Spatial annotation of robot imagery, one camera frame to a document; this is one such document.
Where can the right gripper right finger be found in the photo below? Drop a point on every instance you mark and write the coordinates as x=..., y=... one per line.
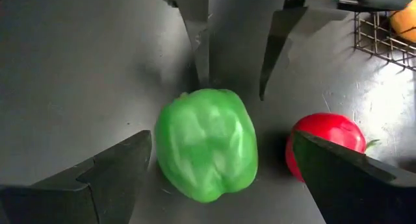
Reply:
x=357, y=191

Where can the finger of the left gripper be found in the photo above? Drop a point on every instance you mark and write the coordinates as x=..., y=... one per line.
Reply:
x=195, y=22
x=279, y=32

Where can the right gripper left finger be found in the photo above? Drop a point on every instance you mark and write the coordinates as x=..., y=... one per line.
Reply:
x=81, y=191

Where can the green bell pepper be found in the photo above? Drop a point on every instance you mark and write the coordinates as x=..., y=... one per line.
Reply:
x=204, y=146

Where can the yellow lemon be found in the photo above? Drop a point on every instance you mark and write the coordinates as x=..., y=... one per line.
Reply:
x=406, y=19

